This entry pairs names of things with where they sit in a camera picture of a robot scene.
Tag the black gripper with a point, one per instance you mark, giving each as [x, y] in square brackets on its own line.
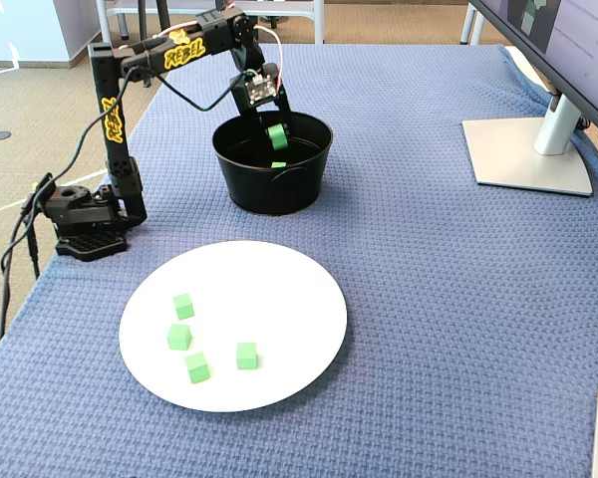
[282, 111]

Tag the green cube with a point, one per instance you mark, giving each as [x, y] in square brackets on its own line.
[278, 137]
[197, 367]
[246, 356]
[183, 306]
[179, 337]
[278, 165]

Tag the white round plate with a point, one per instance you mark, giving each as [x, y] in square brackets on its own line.
[259, 299]

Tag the black metal bucket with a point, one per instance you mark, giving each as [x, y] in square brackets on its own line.
[274, 191]

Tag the white desk leg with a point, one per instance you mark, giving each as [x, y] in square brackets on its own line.
[469, 25]

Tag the blue woven table cloth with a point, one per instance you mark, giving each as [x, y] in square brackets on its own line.
[428, 299]

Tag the silver monitor stand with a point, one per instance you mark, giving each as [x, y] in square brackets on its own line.
[518, 154]

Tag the computer monitor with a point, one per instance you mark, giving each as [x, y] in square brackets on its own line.
[578, 40]

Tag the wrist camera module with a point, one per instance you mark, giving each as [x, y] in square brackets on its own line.
[260, 88]

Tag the white metal table frame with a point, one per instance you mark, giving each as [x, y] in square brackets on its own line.
[319, 22]

